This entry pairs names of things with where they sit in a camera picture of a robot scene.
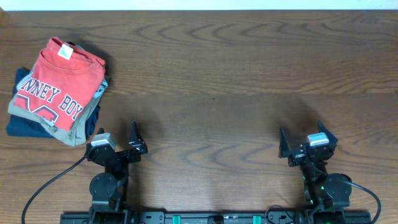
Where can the beige folded garment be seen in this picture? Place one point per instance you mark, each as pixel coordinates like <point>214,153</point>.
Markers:
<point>72,137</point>

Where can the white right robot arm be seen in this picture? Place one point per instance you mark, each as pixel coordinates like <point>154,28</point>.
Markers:
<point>327,193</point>

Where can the light blue folded garment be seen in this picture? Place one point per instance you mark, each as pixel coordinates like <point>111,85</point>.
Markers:
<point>95,50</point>

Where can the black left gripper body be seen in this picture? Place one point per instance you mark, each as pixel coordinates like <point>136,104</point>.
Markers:
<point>127,158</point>

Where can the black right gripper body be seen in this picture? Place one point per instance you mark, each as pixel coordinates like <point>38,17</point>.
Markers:
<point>296,159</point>

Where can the red orange t-shirt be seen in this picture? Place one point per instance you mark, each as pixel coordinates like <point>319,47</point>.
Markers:
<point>63,82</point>

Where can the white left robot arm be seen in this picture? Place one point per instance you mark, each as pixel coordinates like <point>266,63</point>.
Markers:
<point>109,188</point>

